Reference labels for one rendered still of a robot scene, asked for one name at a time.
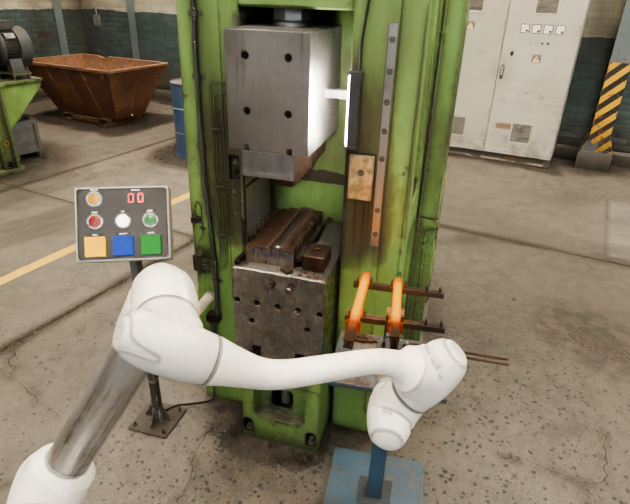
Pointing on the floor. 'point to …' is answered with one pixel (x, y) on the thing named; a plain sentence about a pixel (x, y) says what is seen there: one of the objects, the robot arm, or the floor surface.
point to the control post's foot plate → (148, 420)
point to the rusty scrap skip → (98, 86)
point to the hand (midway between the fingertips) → (394, 334)
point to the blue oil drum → (178, 117)
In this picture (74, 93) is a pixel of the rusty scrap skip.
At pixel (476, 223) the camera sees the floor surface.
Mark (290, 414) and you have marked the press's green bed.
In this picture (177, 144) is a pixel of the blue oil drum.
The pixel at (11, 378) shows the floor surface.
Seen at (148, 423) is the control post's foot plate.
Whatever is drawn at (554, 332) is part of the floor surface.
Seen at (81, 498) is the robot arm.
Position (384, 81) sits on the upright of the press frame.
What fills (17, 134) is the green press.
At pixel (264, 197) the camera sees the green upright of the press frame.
